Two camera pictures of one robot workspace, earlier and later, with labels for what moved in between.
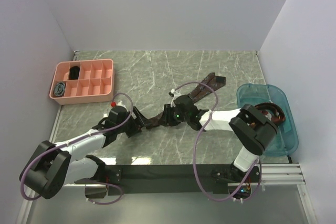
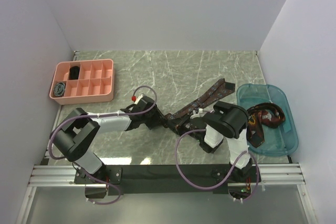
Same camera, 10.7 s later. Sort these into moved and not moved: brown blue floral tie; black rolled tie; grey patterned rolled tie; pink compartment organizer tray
Moved: brown blue floral tie
Not moved: pink compartment organizer tray; grey patterned rolled tie; black rolled tie
